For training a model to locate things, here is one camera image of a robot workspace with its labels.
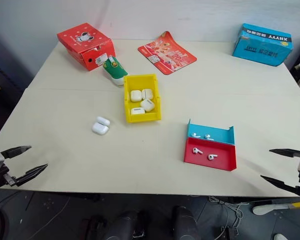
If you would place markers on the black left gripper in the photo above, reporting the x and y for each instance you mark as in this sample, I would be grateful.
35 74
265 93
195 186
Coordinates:
0 175

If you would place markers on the white earbud case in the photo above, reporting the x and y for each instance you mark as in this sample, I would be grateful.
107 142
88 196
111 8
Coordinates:
100 126

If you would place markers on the blue printed cardboard box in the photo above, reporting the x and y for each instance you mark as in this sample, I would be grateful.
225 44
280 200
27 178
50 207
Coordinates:
262 46

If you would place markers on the red cardboard shoe box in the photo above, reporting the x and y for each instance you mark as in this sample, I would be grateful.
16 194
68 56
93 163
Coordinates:
86 45

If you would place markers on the yellow plastic bin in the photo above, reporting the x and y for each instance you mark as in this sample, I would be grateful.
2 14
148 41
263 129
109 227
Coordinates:
133 85

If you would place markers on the white and yellow tool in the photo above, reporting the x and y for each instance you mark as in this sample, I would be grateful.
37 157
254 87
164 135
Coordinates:
270 208

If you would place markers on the red plastic tray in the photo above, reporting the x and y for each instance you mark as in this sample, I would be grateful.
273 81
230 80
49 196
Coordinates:
225 157

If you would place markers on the small white floor object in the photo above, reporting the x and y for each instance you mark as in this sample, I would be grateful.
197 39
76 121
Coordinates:
281 237

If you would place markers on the blue plastic tray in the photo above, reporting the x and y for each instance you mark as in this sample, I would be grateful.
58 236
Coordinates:
220 133

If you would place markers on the green and white shoe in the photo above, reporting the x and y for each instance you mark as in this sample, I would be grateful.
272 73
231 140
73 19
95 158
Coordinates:
115 70

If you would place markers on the red flat packet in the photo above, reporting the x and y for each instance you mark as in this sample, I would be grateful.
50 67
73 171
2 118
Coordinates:
167 53

